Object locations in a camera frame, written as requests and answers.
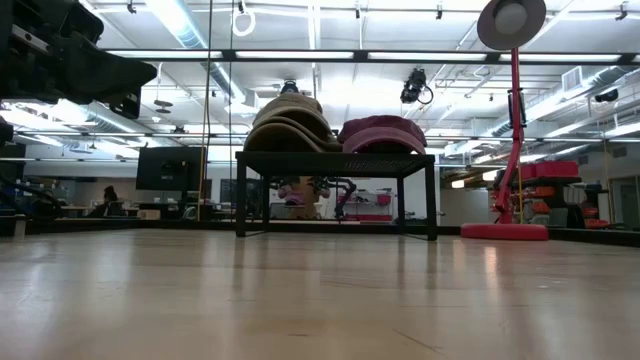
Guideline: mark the person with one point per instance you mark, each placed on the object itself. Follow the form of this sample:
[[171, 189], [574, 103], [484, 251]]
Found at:
[[107, 202]]

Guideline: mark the red desk lamp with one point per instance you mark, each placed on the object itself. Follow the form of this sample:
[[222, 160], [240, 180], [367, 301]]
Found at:
[[505, 232]]

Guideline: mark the black perforated metal shelf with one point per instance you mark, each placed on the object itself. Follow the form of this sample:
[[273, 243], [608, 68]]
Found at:
[[335, 164]]

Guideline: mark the beige baseball cap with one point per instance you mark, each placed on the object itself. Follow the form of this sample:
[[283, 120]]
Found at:
[[280, 140], [292, 102], [315, 129]]

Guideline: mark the black computer monitor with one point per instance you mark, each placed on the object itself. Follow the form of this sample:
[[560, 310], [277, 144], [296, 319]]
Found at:
[[170, 167]]

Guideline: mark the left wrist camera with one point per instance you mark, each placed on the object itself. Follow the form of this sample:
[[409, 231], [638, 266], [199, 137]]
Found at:
[[85, 20]]

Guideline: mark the maroon baseball cap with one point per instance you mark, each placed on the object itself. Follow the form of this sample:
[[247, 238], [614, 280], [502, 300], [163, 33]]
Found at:
[[382, 135]]

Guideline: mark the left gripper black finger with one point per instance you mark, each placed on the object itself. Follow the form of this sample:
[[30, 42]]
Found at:
[[100, 75]]

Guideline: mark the white rack with red bins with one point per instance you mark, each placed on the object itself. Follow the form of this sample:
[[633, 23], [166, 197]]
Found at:
[[382, 199]]

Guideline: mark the black rack with red bins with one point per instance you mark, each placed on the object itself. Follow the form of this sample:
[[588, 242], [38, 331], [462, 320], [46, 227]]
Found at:
[[550, 170]]

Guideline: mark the black hanging camera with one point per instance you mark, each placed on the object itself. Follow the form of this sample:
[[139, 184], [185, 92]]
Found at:
[[415, 85]]

